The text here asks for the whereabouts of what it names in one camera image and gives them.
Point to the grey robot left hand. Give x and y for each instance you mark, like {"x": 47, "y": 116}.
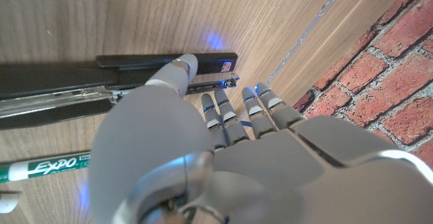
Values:
{"x": 270, "y": 170}

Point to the orange dry erase marker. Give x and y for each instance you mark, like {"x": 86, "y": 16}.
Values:
{"x": 8, "y": 202}

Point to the green dry erase marker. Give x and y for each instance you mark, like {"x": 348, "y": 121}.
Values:
{"x": 50, "y": 166}

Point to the red brick print backdrop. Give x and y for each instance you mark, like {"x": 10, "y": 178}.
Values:
{"x": 389, "y": 75}

